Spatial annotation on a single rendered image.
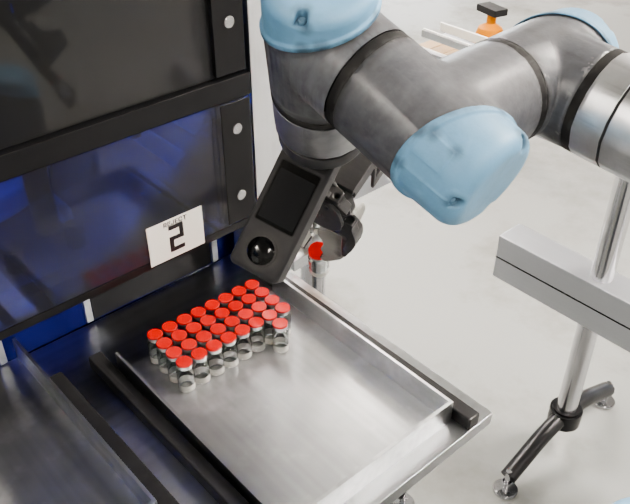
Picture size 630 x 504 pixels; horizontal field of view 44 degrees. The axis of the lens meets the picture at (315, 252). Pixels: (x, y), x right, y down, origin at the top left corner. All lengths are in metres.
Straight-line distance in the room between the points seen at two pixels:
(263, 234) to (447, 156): 0.22
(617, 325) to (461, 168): 1.39
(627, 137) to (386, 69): 0.16
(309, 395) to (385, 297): 1.57
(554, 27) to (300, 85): 0.18
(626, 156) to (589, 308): 1.32
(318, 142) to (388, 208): 2.42
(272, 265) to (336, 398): 0.40
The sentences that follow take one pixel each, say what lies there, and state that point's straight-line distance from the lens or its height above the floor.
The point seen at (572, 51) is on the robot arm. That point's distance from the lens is 0.56.
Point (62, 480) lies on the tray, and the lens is 0.96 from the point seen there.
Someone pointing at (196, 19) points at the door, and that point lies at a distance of 0.97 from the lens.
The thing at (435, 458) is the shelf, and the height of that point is 0.88.
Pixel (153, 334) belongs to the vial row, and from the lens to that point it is 1.04.
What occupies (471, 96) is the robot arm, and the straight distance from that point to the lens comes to 0.48.
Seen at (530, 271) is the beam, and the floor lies 0.50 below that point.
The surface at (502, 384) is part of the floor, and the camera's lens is 2.32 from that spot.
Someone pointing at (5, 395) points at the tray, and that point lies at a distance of 1.08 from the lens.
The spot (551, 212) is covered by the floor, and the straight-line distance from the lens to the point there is 3.09.
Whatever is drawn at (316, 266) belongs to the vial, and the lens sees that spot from 0.81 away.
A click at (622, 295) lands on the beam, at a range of 1.81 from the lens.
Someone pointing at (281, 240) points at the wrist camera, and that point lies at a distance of 0.63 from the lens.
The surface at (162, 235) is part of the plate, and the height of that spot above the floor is 1.03.
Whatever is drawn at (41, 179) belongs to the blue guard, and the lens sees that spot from 0.92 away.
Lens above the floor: 1.61
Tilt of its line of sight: 36 degrees down
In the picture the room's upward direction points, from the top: straight up
